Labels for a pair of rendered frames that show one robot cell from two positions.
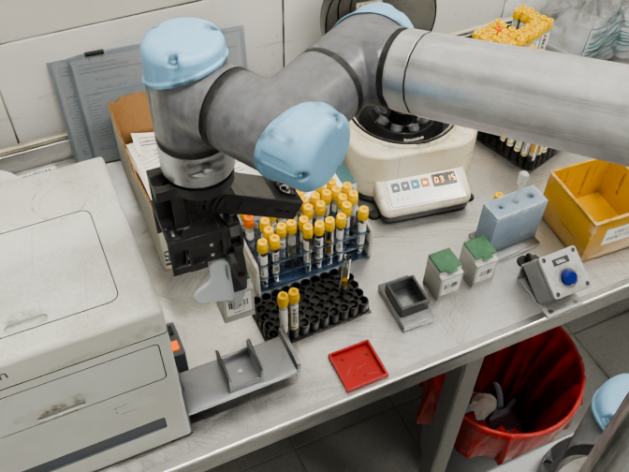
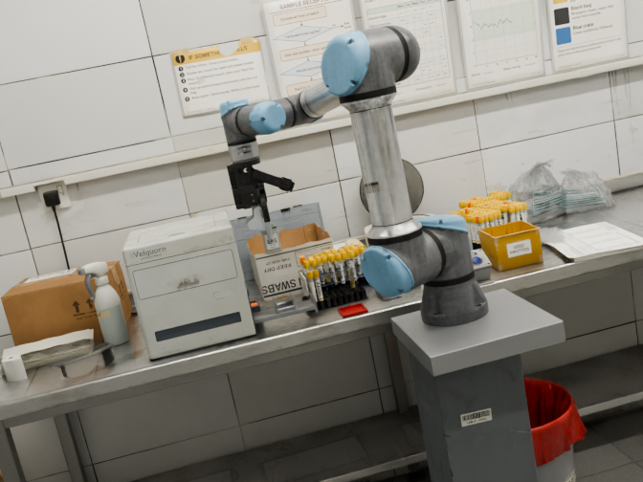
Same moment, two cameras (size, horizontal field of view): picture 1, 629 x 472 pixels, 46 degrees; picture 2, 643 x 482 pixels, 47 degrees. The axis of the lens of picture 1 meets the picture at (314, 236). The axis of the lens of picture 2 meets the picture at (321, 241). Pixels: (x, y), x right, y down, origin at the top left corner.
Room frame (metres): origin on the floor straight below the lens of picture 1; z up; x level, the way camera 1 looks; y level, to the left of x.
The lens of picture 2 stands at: (-1.21, -0.58, 1.48)
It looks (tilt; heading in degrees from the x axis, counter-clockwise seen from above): 12 degrees down; 17
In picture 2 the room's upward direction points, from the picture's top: 11 degrees counter-clockwise
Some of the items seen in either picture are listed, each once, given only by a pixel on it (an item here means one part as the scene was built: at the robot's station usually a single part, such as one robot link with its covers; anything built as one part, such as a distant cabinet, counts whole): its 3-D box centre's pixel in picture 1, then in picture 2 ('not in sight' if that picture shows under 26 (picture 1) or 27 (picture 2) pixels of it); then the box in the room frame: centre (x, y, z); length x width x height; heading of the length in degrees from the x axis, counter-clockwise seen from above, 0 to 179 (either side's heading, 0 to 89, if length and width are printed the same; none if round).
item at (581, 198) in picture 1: (596, 207); (510, 245); (0.89, -0.48, 0.93); 0.13 x 0.13 x 0.10; 22
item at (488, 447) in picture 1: (481, 409); (519, 468); (0.88, -0.41, 0.22); 0.38 x 0.37 x 0.44; 116
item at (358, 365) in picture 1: (358, 365); (352, 310); (0.59, -0.07, 0.88); 0.07 x 0.07 x 0.01; 26
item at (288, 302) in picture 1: (310, 287); (331, 282); (0.69, 0.00, 0.93); 0.17 x 0.09 x 0.11; 116
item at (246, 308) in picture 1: (232, 289); (271, 239); (0.55, 0.10, 1.11); 0.05 x 0.04 x 0.06; 24
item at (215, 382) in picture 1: (225, 375); (277, 308); (0.54, 0.12, 0.92); 0.21 x 0.07 x 0.05; 116
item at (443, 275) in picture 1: (443, 273); not in sight; (0.75, -0.21, 0.91); 0.05 x 0.04 x 0.07; 26
